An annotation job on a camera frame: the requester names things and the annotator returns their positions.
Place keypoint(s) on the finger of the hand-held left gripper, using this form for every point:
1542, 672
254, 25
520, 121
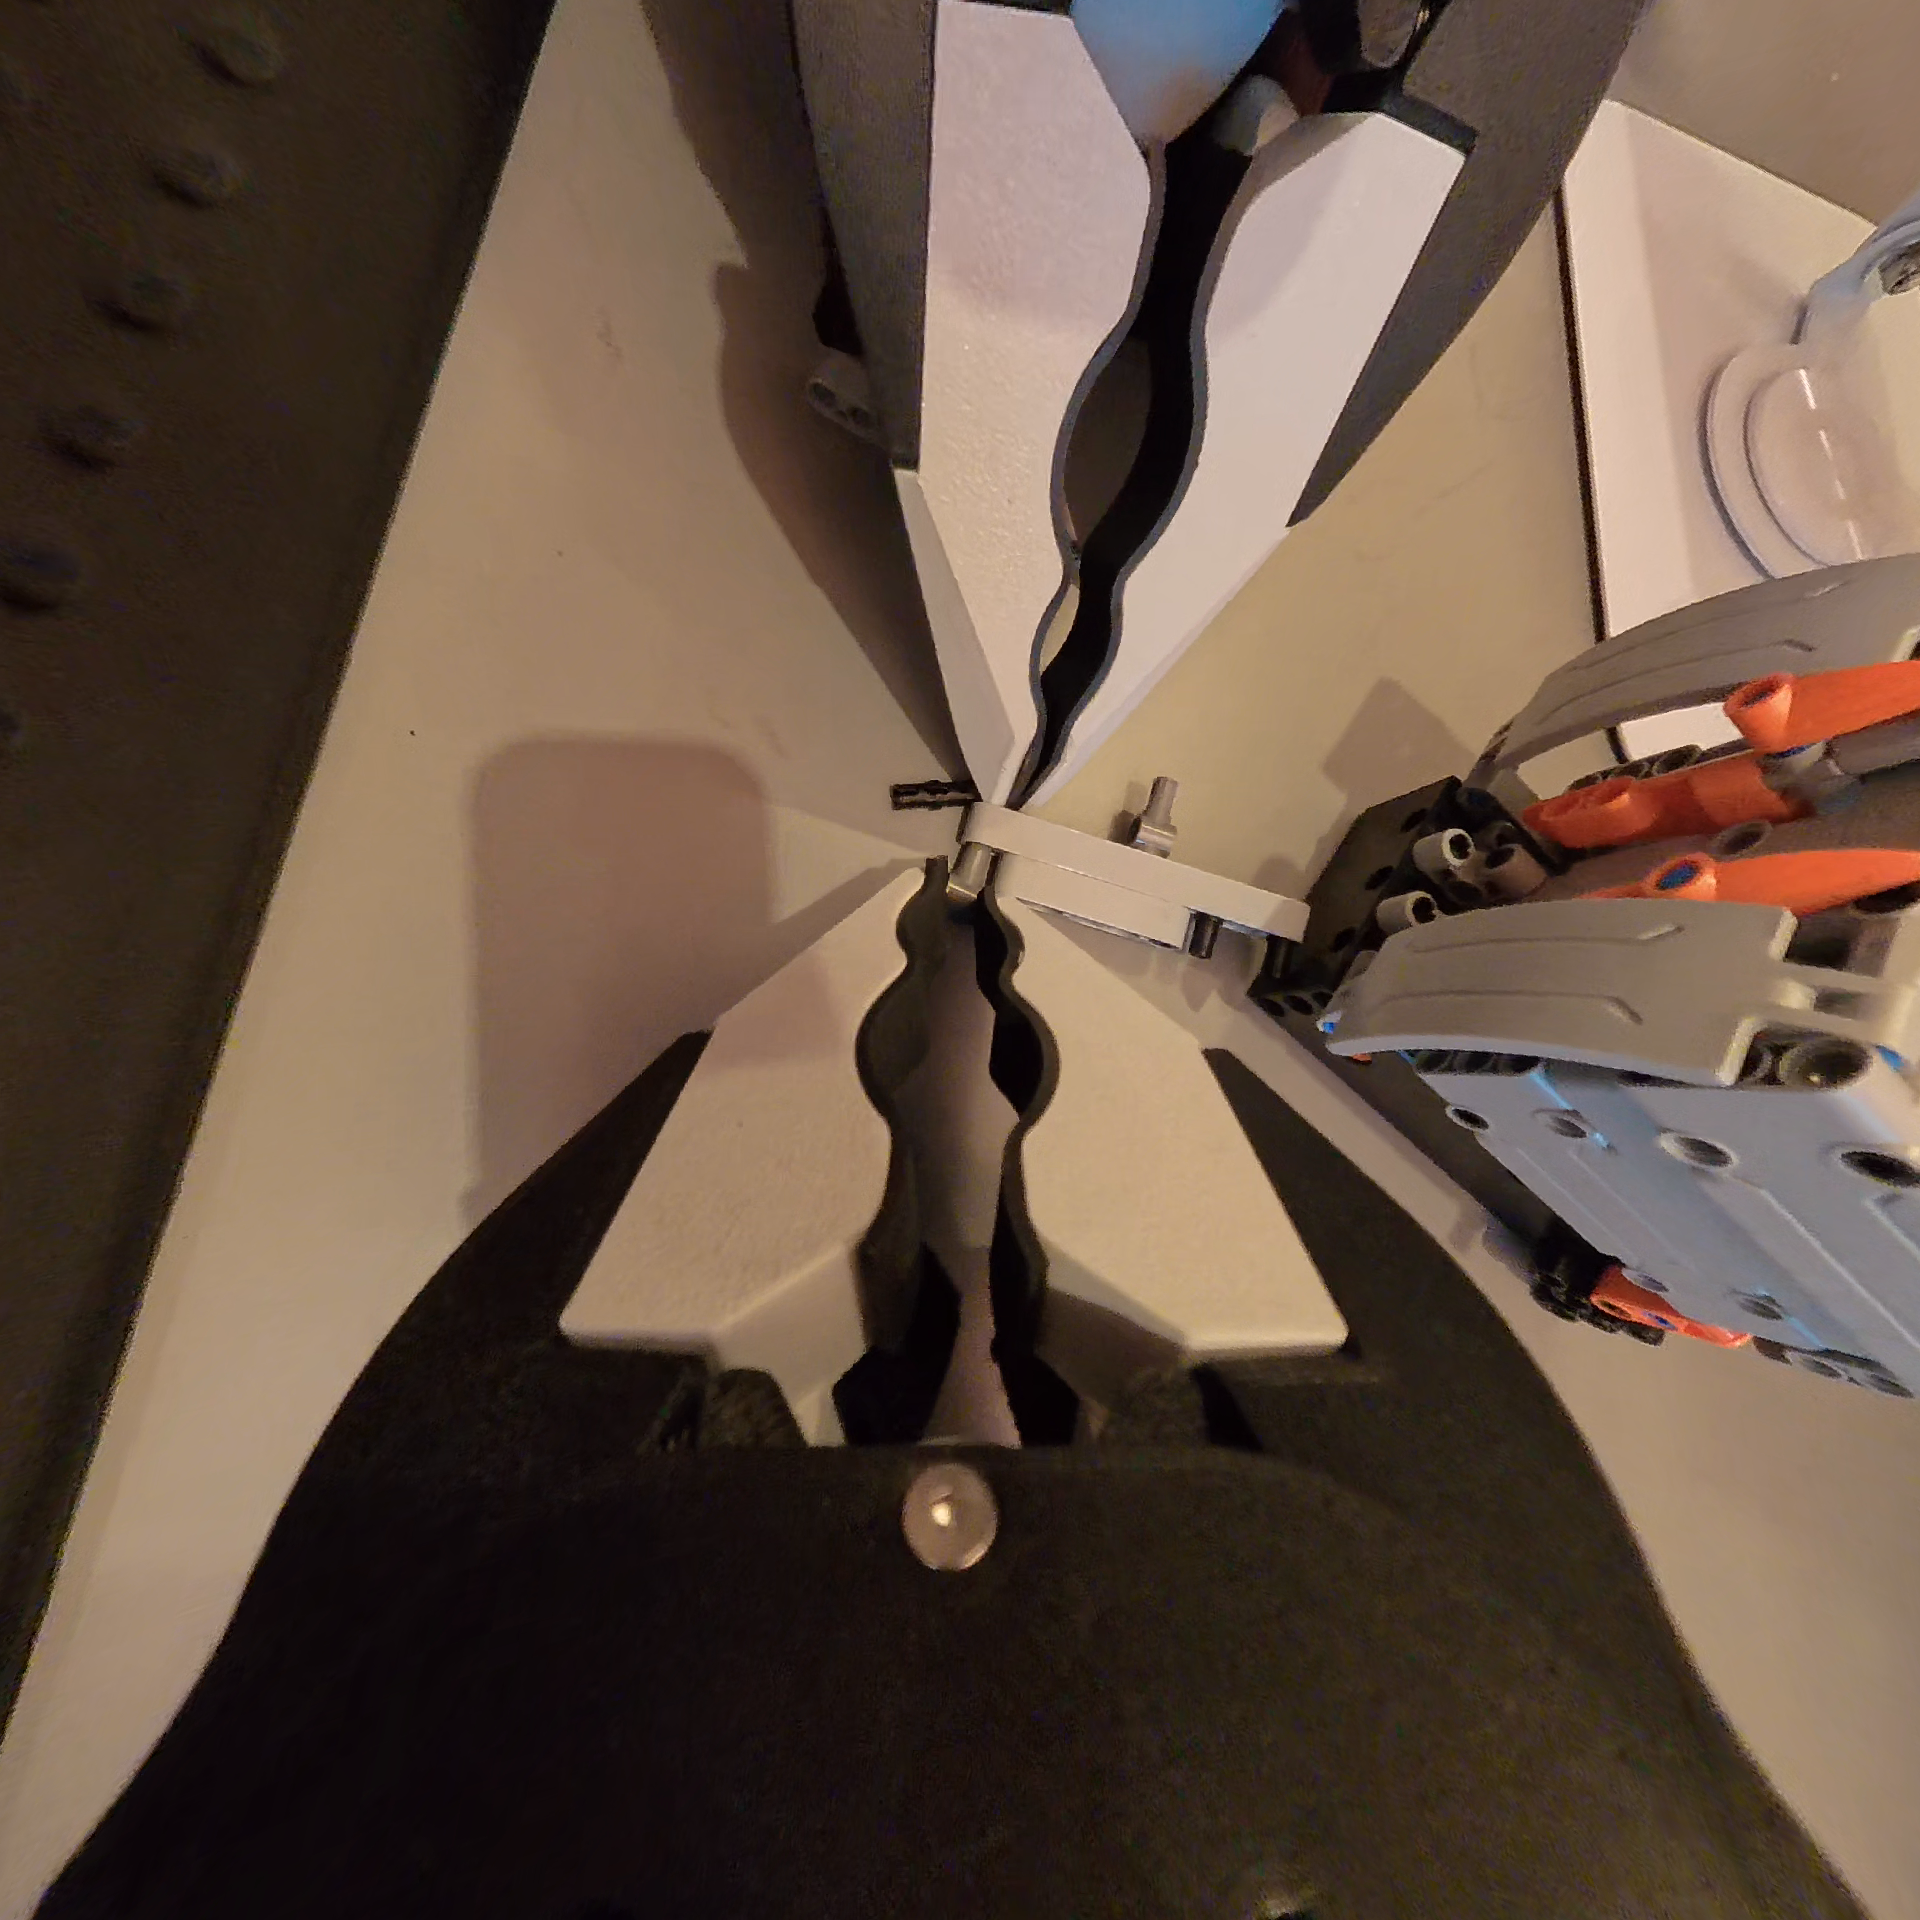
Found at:
1320, 329
1004, 300

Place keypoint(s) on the black toy pin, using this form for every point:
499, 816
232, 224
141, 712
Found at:
1200, 934
922, 797

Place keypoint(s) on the white round stand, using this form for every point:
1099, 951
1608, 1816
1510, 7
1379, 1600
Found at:
1816, 434

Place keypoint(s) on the white rounded board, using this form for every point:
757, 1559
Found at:
1650, 376

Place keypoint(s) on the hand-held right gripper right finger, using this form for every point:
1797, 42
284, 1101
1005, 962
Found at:
1155, 1201

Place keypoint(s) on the grey orange toy brick vehicle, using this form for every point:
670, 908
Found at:
1650, 1125

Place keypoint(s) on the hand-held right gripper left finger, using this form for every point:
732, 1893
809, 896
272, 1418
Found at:
749, 1201

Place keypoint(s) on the black perforated panel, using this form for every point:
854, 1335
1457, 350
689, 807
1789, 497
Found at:
224, 599

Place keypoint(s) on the grey toy axle pin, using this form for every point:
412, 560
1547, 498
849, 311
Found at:
1155, 820

